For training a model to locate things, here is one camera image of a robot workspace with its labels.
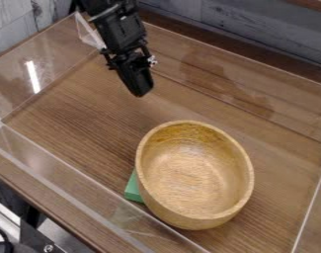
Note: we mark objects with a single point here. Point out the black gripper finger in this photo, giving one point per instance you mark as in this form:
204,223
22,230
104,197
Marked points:
148,80
132,78

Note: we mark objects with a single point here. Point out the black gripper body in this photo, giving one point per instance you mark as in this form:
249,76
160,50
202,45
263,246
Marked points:
122,31

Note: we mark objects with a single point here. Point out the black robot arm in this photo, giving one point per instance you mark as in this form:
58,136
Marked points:
96,6

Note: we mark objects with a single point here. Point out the brown wooden oval bowl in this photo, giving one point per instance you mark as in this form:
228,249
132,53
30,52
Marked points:
196,174

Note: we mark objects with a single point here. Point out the green block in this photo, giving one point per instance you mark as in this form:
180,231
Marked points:
132,191

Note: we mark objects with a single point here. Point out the clear acrylic corner bracket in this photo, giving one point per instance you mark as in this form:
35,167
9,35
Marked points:
88,35

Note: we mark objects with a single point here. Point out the clear acrylic tray wall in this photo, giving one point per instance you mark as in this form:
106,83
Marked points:
72,125

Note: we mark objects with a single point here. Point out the black metal bracket with bolt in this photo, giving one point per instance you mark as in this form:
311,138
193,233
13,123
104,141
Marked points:
35,240

